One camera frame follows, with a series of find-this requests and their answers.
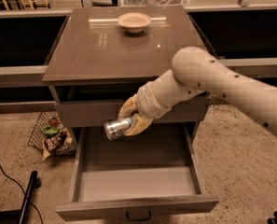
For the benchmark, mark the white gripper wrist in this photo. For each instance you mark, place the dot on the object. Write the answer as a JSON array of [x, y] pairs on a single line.
[[149, 100]]

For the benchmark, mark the grey drawer cabinet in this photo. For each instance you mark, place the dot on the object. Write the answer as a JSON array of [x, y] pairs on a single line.
[[96, 59]]

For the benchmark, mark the brown snack bag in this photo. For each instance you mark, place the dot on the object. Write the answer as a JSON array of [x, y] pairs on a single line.
[[58, 144]]

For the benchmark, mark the small red can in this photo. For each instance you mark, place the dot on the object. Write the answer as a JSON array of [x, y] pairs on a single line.
[[53, 122]]

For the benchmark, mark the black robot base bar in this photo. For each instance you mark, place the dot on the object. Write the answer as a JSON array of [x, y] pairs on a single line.
[[33, 184]]

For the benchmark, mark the closed grey top drawer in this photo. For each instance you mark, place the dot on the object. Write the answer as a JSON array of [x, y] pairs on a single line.
[[97, 113]]

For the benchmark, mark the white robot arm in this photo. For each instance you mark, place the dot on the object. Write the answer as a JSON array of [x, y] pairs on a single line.
[[193, 71]]

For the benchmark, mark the silver blue redbull can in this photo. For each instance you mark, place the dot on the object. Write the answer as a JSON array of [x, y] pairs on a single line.
[[115, 129]]

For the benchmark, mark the grey metal railing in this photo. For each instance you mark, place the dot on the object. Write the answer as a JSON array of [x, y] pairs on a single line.
[[31, 76]]

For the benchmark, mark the green snack packet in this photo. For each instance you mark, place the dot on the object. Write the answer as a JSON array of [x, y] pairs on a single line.
[[49, 131]]

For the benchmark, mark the white ceramic bowl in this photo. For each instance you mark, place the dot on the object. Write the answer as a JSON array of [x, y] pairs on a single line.
[[134, 22]]

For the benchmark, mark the open grey middle drawer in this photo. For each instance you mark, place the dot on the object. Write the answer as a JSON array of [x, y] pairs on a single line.
[[150, 174]]

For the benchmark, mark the black wire basket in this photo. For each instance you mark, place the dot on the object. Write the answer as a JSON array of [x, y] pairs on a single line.
[[36, 138]]

